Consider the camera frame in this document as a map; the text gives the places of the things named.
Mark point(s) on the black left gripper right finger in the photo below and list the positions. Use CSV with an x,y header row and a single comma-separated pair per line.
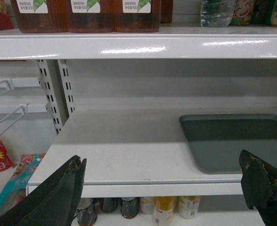
x,y
259,186

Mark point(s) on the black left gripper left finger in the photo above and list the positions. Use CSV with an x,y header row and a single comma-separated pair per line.
x,y
54,201

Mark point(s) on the grey rectangular tray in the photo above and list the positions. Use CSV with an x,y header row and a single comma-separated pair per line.
x,y
216,140

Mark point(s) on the teal pink snack bag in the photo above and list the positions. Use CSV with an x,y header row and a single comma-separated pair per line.
x,y
15,189

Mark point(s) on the dark soda bottle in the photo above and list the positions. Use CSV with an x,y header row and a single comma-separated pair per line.
x,y
129,207

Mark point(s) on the yellow white drink can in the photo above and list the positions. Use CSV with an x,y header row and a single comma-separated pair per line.
x,y
163,210

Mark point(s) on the white perforated shelf upright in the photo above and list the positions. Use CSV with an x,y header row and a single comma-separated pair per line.
x,y
56,82

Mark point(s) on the white upper shelf board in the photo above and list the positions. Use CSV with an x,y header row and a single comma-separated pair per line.
x,y
175,41

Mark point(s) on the green cartoon snack bag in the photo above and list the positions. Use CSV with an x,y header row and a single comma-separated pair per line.
x,y
243,12

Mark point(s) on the clear water bottle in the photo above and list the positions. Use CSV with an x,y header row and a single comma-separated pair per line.
x,y
216,13

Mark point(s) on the brown tea bottle left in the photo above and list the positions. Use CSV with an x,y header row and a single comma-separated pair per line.
x,y
40,16

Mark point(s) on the brown tea bottle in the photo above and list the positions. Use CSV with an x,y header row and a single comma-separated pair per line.
x,y
89,16
40,16
136,16

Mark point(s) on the brown tea bottle middle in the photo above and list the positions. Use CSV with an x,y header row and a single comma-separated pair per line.
x,y
89,16

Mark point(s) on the brown tea bottle right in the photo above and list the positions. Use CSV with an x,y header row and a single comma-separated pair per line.
x,y
136,16

